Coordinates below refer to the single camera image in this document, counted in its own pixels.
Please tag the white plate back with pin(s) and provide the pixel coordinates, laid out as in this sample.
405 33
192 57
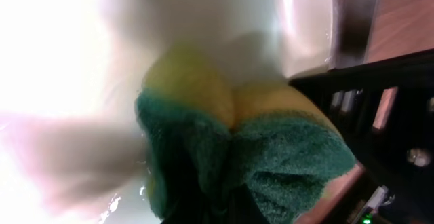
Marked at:
72 150

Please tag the yellow green sponge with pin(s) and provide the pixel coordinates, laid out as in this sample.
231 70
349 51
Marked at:
259 153

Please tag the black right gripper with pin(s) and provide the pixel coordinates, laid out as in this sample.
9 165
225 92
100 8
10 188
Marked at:
384 110

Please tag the brown serving tray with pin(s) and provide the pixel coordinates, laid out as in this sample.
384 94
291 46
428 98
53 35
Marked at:
353 21

